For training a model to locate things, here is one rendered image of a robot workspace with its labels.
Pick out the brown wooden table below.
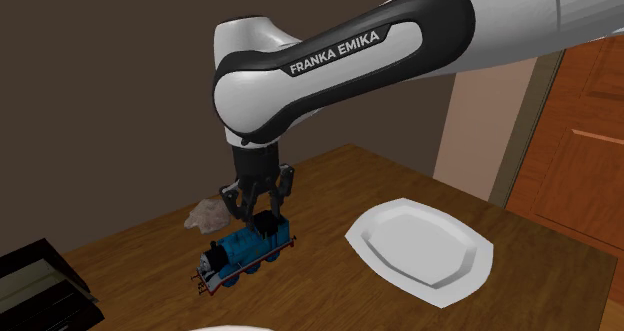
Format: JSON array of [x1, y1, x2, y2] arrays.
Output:
[[62, 143, 619, 331]]

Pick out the black box with grey panels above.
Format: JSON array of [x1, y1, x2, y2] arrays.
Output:
[[0, 237, 106, 331]]

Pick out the orange wooden door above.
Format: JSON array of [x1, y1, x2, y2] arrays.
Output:
[[488, 26, 624, 292]]

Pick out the blue toy steam train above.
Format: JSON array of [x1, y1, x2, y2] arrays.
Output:
[[191, 210, 298, 297]]

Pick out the beige crumpled lump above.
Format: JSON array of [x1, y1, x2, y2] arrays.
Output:
[[183, 197, 233, 235]]

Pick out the white oval plate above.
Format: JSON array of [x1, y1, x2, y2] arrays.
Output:
[[344, 197, 495, 310]]

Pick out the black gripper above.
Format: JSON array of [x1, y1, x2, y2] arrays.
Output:
[[218, 142, 297, 231]]

